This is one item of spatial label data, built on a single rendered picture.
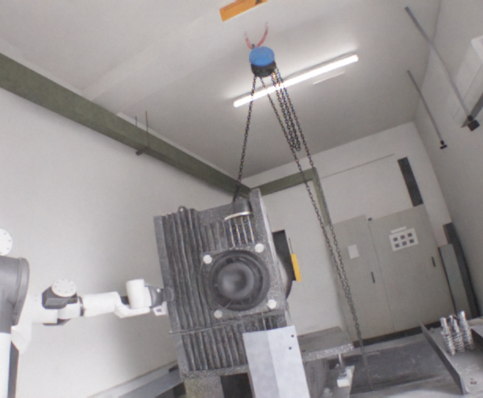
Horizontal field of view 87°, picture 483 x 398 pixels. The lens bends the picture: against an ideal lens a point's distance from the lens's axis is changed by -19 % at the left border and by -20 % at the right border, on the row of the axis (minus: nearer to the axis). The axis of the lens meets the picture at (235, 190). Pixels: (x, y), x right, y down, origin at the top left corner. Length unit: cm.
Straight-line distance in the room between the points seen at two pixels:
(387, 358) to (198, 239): 137
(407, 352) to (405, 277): 230
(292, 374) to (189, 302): 54
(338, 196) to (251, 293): 349
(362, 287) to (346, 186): 146
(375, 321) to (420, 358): 230
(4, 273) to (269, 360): 85
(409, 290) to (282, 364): 334
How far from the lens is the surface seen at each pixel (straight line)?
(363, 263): 425
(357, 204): 454
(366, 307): 431
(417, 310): 436
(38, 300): 100
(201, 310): 134
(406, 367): 211
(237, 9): 203
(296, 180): 463
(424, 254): 431
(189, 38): 208
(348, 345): 132
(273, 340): 110
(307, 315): 465
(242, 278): 121
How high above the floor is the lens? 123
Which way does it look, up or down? 17 degrees up
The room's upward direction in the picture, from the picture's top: 12 degrees counter-clockwise
